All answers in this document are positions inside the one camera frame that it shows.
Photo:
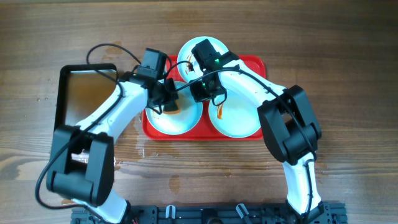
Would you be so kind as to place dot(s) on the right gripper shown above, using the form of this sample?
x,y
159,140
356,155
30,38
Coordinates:
x,y
199,96

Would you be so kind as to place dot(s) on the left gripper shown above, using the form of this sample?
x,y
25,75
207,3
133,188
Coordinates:
x,y
173,92

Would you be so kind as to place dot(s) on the orange green sponge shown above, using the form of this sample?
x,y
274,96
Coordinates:
x,y
171,108

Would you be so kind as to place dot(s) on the white plate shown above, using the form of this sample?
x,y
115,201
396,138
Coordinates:
x,y
235,117
185,54
185,119

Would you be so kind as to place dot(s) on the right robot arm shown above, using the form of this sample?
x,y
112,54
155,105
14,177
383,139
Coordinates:
x,y
289,126

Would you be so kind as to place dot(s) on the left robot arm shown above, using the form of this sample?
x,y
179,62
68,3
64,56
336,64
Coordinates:
x,y
81,165

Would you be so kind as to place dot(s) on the red plastic tray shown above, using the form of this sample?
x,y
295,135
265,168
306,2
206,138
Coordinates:
x,y
204,130

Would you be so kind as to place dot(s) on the black water tray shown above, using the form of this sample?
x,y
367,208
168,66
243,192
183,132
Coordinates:
x,y
81,90

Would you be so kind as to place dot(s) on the white plate top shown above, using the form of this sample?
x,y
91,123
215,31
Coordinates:
x,y
185,54

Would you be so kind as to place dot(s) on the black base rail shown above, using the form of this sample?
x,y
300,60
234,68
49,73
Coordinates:
x,y
268,213

